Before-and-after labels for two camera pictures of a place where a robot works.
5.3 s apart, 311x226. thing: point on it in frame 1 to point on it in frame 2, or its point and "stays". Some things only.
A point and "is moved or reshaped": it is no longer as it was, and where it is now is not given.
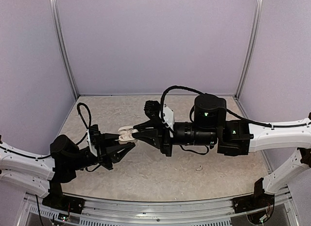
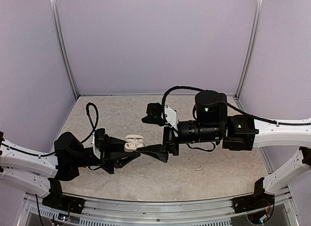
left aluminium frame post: (55, 12) stays
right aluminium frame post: (256, 19) stays
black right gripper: (162, 136) to (157, 150)
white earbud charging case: (126, 136) is moved or reshaped
